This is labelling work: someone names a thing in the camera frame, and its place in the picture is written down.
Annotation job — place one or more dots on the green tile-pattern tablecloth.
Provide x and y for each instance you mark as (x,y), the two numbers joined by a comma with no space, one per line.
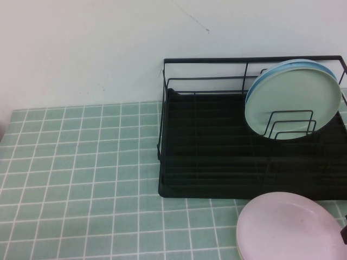
(81,162)

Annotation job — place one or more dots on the black drip tray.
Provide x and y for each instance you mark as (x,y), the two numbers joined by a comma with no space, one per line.
(217,119)

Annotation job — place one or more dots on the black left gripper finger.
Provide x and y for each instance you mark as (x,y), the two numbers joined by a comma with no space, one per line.
(344,231)

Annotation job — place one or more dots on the green round plate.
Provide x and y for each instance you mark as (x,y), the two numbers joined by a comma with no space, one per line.
(284,92)

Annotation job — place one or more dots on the blue round plate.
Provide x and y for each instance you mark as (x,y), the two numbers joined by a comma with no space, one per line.
(298,63)

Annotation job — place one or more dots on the pink round plate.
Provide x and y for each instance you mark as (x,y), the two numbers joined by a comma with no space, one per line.
(284,230)

